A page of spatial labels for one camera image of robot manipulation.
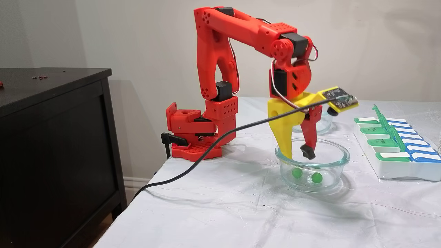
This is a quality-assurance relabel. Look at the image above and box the weekly pill organizer box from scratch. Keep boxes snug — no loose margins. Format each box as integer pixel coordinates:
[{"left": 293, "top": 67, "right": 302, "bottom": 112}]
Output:
[{"left": 353, "top": 104, "right": 441, "bottom": 181}]

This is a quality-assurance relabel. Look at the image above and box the small clear glass bowl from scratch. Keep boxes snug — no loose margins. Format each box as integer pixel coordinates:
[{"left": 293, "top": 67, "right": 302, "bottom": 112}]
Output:
[{"left": 293, "top": 111, "right": 334, "bottom": 135}]

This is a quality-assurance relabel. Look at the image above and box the large clear glass bowl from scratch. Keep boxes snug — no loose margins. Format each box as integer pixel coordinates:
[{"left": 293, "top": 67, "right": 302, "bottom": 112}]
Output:
[{"left": 275, "top": 138, "right": 351, "bottom": 193}]

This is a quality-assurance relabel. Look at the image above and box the white tablecloth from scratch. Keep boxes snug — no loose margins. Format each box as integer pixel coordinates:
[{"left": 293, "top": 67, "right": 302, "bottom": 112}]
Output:
[{"left": 93, "top": 98, "right": 441, "bottom": 248}]

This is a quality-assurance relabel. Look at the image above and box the black table clamp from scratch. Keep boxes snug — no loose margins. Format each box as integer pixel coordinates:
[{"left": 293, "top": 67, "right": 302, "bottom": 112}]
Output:
[{"left": 161, "top": 133, "right": 188, "bottom": 157}]

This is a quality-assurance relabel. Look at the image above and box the black wooden cabinet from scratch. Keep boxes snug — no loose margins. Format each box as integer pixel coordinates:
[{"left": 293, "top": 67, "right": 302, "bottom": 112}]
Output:
[{"left": 0, "top": 68, "right": 127, "bottom": 248}]

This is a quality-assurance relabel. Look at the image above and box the black camera cable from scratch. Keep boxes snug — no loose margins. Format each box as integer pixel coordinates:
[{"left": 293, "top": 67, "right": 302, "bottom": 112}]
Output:
[{"left": 130, "top": 96, "right": 341, "bottom": 203}]

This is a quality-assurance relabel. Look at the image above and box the red white servo wire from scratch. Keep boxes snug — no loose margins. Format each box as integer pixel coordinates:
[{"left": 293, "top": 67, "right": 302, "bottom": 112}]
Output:
[{"left": 270, "top": 44, "right": 319, "bottom": 111}]

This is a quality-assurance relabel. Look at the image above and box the black camera board yellow mount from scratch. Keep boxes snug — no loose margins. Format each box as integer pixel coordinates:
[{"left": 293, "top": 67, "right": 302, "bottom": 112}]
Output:
[{"left": 317, "top": 86, "right": 359, "bottom": 116}]

